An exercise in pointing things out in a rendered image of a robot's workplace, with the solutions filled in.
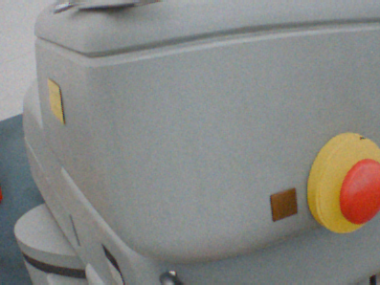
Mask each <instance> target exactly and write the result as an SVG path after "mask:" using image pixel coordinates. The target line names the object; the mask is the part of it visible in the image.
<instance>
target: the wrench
mask: <svg viewBox="0 0 380 285"><path fill-rule="evenodd" d="M161 1H166V0H72V1H69V2H64V3H58V4H56V5H54V6H51V7H49V14H57V13H60V12H64V11H67V10H69V9H72V10H73V9H84V8H86V9H89V8H107V7H109V8H113V7H117V8H119V7H126V8H127V7H134V8H135V7H139V6H142V5H147V4H152V3H157V2H161Z"/></svg>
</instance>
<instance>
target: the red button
mask: <svg viewBox="0 0 380 285"><path fill-rule="evenodd" d="M339 200H340V210H341V213H342V214H343V215H344V217H345V218H346V220H347V221H348V222H350V223H353V224H354V225H355V224H356V225H360V224H365V223H367V222H369V221H370V220H371V219H373V217H374V216H375V215H376V214H378V212H379V210H380V163H378V162H377V161H375V160H373V159H369V158H365V159H362V160H360V161H358V162H357V163H356V164H355V165H353V166H352V167H351V169H350V170H349V172H348V173H347V175H346V177H345V178H344V180H343V183H342V188H341V192H340V197H339Z"/></svg>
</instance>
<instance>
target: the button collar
mask: <svg viewBox="0 0 380 285"><path fill-rule="evenodd" d="M365 158H369V159H373V160H375V161H377V162H378V163H380V149H379V148H378V146H377V145H376V144H374V142H372V141H370V140H368V139H367V138H365V137H364V136H360V135H357V134H355V133H345V134H340V135H338V136H336V137H334V138H333V139H331V140H330V141H328V142H327V144H326V145H325V146H323V148H322V149H321V150H320V153H319V154H318V155H317V157H316V159H315V161H314V164H313V165H312V167H311V170H310V174H309V176H308V183H307V199H308V205H309V208H310V210H311V213H312V215H313V216H314V218H315V220H316V221H317V222H319V223H320V224H321V225H323V226H324V227H326V228H327V229H329V230H332V231H334V232H338V233H346V232H352V231H354V230H357V229H359V228H360V227H362V226H363V225H365V224H366V223H365V224H360V225H356V224H355V225H354V224H353V223H350V222H348V221H347V220H346V218H345V217H344V215H343V214H342V213H341V210H340V200H339V197H340V192H341V188H342V183H343V180H344V178H345V177H346V175H347V173H348V172H349V170H350V169H351V167H352V166H353V165H355V164H356V163H357V162H358V161H360V160H362V159H365Z"/></svg>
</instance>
